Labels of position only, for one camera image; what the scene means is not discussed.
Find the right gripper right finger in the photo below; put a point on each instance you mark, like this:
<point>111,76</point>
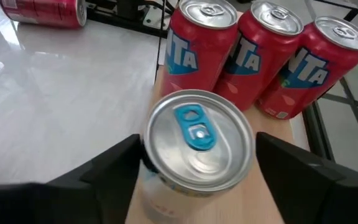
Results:
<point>322,196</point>

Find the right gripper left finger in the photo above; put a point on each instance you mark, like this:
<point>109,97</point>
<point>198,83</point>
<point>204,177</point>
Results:
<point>73,202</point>

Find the red Fanta can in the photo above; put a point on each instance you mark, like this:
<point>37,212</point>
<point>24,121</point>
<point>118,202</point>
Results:
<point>315,74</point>
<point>259,62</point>
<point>194,59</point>

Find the slim blue silver can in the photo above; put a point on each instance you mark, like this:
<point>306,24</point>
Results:
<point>197,149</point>

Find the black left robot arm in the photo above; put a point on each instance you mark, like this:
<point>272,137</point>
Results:
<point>129,7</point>

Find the wooden shelf with black legs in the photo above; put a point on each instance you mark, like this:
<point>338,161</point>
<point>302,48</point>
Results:
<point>247,213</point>

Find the red Coca-Cola can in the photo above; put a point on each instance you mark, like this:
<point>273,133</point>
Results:
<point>42,12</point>

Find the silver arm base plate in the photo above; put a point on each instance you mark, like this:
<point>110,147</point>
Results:
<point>152,18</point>

